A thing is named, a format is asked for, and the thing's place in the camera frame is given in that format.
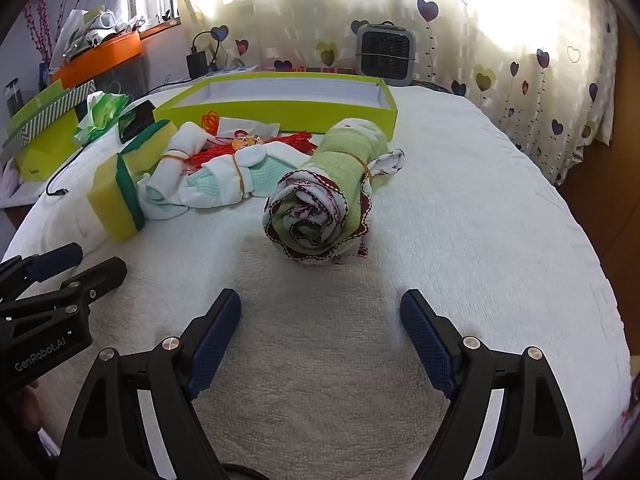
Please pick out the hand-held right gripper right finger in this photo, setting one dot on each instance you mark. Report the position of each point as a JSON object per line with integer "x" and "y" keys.
{"x": 430, "y": 345}

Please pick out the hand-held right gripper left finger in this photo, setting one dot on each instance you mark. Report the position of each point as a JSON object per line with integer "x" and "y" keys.
{"x": 215, "y": 342}

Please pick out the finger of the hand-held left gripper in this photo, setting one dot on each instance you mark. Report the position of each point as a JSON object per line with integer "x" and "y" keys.
{"x": 100, "y": 276}
{"x": 57, "y": 256}

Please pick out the yellow green scouring sponge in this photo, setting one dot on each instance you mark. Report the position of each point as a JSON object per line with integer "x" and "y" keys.
{"x": 147, "y": 145}
{"x": 107, "y": 200}

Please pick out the white mint sock bundle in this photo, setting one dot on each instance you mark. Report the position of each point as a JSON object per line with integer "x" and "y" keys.
{"x": 260, "y": 170}
{"x": 172, "y": 165}

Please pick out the green sock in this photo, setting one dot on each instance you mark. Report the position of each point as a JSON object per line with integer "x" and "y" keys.
{"x": 340, "y": 160}

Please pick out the white thin cloth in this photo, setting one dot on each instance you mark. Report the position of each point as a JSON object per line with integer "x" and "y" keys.
{"x": 245, "y": 126}

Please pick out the red tassel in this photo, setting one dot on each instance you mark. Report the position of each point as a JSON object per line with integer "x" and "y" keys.
{"x": 295, "y": 141}

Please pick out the lime green box tray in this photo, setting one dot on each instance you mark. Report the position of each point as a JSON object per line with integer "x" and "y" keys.
{"x": 280, "y": 107}

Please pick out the person's left hand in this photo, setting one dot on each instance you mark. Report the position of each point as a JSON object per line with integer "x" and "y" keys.
{"x": 29, "y": 407}

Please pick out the green tissue packet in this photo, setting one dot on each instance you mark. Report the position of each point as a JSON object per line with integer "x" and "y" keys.
{"x": 100, "y": 115}

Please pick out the black smartphone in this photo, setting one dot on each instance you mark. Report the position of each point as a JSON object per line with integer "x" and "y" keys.
{"x": 137, "y": 120}

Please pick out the orange storage bin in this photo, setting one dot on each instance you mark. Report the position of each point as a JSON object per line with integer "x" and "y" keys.
{"x": 100, "y": 57}

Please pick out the pile of white packaging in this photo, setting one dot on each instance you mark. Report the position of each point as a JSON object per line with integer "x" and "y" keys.
{"x": 85, "y": 27}

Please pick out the red berry branch decoration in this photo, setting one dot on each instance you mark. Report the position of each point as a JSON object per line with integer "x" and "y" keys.
{"x": 42, "y": 25}

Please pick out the black charger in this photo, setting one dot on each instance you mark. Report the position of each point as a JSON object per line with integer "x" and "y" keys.
{"x": 196, "y": 64}

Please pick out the white blue power strip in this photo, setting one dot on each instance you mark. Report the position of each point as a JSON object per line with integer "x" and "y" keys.
{"x": 235, "y": 68}

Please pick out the orange window sill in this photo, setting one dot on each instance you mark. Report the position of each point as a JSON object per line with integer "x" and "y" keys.
{"x": 160, "y": 29}

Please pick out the grey small fan heater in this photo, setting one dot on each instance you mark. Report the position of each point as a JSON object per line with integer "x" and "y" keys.
{"x": 385, "y": 55}

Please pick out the cream heart print curtain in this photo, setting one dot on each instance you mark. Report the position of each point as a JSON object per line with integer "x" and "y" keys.
{"x": 450, "y": 35}

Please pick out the wooden wardrobe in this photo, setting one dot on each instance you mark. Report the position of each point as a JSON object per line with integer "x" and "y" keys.
{"x": 627, "y": 85}

